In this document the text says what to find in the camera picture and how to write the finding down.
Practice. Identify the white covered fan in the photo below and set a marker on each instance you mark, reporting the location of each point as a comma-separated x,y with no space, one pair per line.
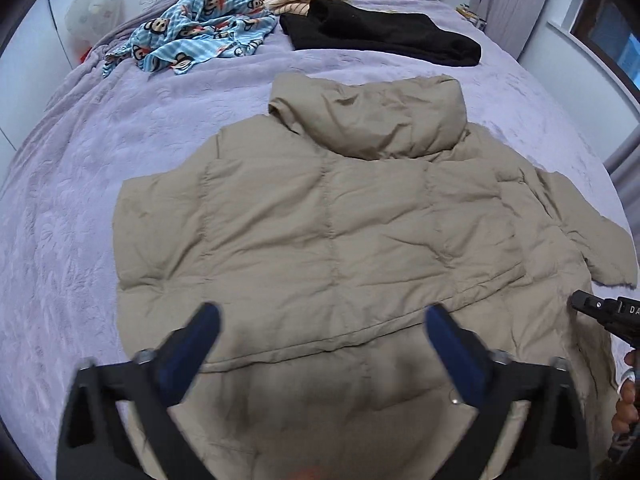
92,10

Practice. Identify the window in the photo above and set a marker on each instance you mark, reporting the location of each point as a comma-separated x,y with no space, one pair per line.
600,30

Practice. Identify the blue monkey print cloth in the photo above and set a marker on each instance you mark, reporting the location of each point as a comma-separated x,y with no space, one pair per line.
200,25

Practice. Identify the black garment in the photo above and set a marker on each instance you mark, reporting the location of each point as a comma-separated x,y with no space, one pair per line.
380,30

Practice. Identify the grey curtain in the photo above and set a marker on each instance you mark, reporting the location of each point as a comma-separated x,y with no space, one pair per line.
510,0

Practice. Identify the person's right hand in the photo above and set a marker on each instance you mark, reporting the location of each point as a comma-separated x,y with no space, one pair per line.
626,405

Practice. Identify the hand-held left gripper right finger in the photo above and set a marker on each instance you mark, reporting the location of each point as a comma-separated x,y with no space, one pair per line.
450,340

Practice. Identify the clutter on bedside table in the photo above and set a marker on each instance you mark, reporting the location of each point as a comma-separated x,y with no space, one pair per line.
472,15

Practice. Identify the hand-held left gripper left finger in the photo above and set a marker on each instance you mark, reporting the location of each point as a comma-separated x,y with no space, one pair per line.
201,330

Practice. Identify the purple bed blanket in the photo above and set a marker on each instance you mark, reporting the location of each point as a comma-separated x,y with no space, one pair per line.
75,200

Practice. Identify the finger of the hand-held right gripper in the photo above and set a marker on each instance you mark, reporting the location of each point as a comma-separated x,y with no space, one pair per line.
595,307

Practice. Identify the beige puffer jacket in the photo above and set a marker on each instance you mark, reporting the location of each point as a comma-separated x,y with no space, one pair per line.
320,240

